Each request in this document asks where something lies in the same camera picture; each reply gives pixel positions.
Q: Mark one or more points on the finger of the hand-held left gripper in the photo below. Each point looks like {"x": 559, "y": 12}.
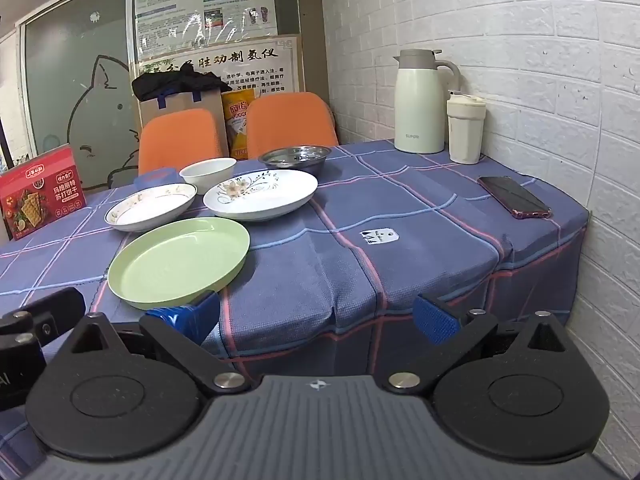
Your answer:
{"x": 55, "y": 307}

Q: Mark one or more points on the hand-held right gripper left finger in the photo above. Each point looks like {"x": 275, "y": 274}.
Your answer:
{"x": 182, "y": 319}

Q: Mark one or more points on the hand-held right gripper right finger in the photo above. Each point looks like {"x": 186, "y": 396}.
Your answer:
{"x": 435, "y": 322}

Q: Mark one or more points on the green plastic plate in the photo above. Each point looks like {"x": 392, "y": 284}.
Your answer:
{"x": 175, "y": 260}

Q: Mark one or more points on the white plate with green rim pattern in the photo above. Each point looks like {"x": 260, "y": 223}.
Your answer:
{"x": 150, "y": 207}

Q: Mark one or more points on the large white floral plate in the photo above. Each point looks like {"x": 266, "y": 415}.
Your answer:
{"x": 260, "y": 197}

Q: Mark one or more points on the stainless steel bowl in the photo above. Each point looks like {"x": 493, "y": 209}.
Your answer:
{"x": 295, "y": 160}

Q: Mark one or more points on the blue plaid tablecloth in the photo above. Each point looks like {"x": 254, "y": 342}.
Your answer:
{"x": 350, "y": 270}

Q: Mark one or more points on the red cracker box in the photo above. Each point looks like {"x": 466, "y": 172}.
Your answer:
{"x": 40, "y": 195}

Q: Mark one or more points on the smartphone in pink case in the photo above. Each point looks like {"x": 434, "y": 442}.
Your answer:
{"x": 510, "y": 195}

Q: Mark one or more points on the orange chair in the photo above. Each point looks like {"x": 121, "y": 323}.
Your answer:
{"x": 180, "y": 135}
{"x": 290, "y": 120}

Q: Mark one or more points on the white tumbler cup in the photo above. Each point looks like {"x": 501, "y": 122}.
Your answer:
{"x": 465, "y": 135}

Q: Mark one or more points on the yellow snack bag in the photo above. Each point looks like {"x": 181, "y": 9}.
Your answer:
{"x": 237, "y": 120}

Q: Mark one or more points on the pale green thermos jug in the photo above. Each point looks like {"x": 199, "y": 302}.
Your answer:
{"x": 417, "y": 105}

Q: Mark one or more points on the glass partition with cat drawing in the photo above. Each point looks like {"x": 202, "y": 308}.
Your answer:
{"x": 75, "y": 85}

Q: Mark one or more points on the black cloth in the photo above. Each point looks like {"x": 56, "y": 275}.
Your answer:
{"x": 175, "y": 82}

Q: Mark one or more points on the framed sign board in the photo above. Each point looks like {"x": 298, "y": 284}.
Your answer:
{"x": 260, "y": 67}

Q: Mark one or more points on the wall poster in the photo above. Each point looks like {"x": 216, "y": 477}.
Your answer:
{"x": 200, "y": 0}

